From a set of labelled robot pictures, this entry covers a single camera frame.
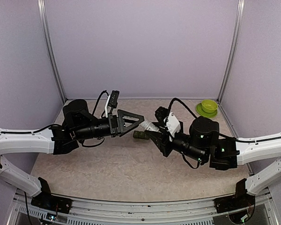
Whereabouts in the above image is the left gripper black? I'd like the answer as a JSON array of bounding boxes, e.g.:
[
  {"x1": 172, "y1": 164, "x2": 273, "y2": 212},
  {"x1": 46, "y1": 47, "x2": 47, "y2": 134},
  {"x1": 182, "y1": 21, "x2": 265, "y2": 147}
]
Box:
[{"x1": 74, "y1": 109, "x2": 144, "y2": 141}]

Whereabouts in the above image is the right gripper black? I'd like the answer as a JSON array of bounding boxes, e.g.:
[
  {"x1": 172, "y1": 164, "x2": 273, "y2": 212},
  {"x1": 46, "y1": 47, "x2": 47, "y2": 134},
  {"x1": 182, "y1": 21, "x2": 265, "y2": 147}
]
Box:
[{"x1": 145, "y1": 123, "x2": 207, "y2": 164}]

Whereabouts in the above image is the white pill bottle front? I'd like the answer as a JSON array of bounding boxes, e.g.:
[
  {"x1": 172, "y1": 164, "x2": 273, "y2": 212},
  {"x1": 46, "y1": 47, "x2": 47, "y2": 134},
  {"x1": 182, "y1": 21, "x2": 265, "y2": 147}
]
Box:
[{"x1": 140, "y1": 120, "x2": 159, "y2": 132}]

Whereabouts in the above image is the green weekly pill organizer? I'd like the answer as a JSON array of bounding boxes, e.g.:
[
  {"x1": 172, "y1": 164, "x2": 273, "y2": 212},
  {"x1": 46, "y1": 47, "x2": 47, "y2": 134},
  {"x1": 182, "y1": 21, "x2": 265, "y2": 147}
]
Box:
[{"x1": 133, "y1": 130, "x2": 150, "y2": 140}]

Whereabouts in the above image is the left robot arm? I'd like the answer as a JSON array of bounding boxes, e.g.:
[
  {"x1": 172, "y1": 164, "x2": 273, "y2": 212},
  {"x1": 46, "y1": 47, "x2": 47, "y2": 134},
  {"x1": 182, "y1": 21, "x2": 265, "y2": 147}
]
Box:
[{"x1": 0, "y1": 99, "x2": 144, "y2": 209}]

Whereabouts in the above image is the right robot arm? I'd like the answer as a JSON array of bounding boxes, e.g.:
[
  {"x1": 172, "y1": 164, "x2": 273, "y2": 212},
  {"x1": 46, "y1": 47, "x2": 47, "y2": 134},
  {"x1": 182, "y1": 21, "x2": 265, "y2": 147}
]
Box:
[{"x1": 145, "y1": 115, "x2": 281, "y2": 208}]

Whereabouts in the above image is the green saucer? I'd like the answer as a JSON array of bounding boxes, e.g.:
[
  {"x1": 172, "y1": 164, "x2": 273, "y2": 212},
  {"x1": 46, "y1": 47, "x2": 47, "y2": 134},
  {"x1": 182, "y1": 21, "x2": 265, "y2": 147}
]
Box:
[{"x1": 196, "y1": 103, "x2": 218, "y2": 118}]

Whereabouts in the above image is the green bowl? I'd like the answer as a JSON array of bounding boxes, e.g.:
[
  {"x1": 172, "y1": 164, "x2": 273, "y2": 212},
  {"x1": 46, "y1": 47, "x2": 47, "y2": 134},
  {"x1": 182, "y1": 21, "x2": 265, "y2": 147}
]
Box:
[{"x1": 201, "y1": 99, "x2": 218, "y2": 113}]

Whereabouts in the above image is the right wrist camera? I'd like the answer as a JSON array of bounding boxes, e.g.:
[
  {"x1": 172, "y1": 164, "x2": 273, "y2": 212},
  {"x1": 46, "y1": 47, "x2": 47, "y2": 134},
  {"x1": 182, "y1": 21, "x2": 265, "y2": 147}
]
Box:
[{"x1": 154, "y1": 106, "x2": 180, "y2": 143}]

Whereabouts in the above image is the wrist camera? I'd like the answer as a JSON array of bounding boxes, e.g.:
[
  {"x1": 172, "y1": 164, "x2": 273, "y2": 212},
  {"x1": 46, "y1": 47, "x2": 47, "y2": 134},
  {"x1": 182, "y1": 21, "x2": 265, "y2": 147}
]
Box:
[
  {"x1": 104, "y1": 90, "x2": 120, "y2": 118},
  {"x1": 154, "y1": 106, "x2": 180, "y2": 143}
]

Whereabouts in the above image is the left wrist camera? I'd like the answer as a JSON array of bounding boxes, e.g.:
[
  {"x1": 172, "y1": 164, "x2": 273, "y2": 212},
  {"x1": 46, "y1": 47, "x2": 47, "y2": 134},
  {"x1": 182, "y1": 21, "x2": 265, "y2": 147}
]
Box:
[{"x1": 104, "y1": 90, "x2": 120, "y2": 118}]

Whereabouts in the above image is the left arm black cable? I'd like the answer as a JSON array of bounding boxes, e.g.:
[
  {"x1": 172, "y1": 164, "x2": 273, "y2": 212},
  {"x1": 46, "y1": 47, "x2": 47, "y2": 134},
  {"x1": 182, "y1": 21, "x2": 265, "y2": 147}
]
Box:
[{"x1": 92, "y1": 90, "x2": 110, "y2": 118}]

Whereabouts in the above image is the front aluminium rail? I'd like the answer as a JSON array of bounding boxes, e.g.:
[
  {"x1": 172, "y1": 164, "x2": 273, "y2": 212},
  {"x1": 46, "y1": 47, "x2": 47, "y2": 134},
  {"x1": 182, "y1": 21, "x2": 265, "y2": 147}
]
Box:
[{"x1": 7, "y1": 185, "x2": 279, "y2": 225}]

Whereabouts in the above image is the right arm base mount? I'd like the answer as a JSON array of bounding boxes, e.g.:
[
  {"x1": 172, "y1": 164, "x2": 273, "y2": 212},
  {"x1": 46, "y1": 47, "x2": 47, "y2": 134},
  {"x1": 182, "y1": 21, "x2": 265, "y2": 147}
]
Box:
[{"x1": 214, "y1": 195, "x2": 255, "y2": 213}]

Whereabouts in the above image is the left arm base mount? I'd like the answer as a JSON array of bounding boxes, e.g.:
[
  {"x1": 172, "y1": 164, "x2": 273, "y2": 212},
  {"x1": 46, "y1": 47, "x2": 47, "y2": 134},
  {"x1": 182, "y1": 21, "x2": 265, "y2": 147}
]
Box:
[{"x1": 31, "y1": 195, "x2": 72, "y2": 214}]

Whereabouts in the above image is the right aluminium frame post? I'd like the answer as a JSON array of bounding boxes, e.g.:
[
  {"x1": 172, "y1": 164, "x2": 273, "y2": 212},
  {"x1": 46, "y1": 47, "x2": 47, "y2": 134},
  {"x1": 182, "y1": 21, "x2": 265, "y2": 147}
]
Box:
[{"x1": 217, "y1": 0, "x2": 245, "y2": 104}]

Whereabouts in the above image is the aluminium frame post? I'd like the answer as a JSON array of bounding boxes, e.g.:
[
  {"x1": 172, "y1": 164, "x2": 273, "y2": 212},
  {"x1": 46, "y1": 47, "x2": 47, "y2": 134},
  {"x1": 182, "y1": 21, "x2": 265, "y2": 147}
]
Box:
[
  {"x1": 217, "y1": 0, "x2": 245, "y2": 104},
  {"x1": 37, "y1": 0, "x2": 67, "y2": 103}
]

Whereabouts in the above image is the left aluminium frame post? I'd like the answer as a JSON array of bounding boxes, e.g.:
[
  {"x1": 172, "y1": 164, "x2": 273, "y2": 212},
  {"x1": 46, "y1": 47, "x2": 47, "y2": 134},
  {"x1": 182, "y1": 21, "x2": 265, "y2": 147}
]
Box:
[{"x1": 37, "y1": 0, "x2": 67, "y2": 103}]

